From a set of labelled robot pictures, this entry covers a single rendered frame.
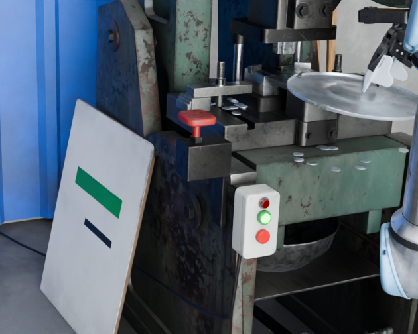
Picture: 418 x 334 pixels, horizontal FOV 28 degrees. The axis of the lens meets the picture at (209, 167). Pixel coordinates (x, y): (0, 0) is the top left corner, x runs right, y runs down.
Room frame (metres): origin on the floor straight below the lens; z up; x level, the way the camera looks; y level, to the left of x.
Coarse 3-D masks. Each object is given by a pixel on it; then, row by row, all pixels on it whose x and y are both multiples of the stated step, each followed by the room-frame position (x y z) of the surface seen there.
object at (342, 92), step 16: (288, 80) 1.70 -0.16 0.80; (304, 80) 1.74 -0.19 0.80; (320, 80) 1.76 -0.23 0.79; (336, 80) 1.78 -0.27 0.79; (352, 80) 1.79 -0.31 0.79; (304, 96) 1.62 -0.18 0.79; (320, 96) 1.64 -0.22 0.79; (336, 96) 1.64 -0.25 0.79; (352, 96) 1.65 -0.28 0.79; (368, 96) 1.67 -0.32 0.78; (384, 96) 1.70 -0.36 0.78; (400, 96) 1.72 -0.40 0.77; (416, 96) 1.72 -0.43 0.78; (336, 112) 1.55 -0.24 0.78; (352, 112) 1.56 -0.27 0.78; (368, 112) 1.58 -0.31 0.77; (384, 112) 1.59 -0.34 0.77; (400, 112) 1.60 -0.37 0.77
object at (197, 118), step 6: (180, 114) 1.55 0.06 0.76; (186, 114) 1.55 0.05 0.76; (192, 114) 1.55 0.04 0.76; (198, 114) 1.56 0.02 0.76; (204, 114) 1.55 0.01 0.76; (210, 114) 1.56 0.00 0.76; (180, 120) 1.55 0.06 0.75; (186, 120) 1.53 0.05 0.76; (192, 120) 1.52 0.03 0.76; (198, 120) 1.52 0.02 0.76; (204, 120) 1.52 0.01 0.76; (210, 120) 1.53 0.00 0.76; (192, 126) 1.52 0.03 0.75; (198, 126) 1.52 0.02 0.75; (192, 132) 1.55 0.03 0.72; (198, 132) 1.55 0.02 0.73
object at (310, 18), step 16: (256, 0) 1.88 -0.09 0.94; (272, 0) 1.82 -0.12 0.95; (288, 0) 1.81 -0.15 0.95; (304, 0) 1.80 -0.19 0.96; (320, 0) 1.82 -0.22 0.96; (256, 16) 1.88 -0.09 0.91; (272, 16) 1.82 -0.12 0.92; (288, 16) 1.81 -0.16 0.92; (304, 16) 1.78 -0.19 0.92; (320, 16) 1.82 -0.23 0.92
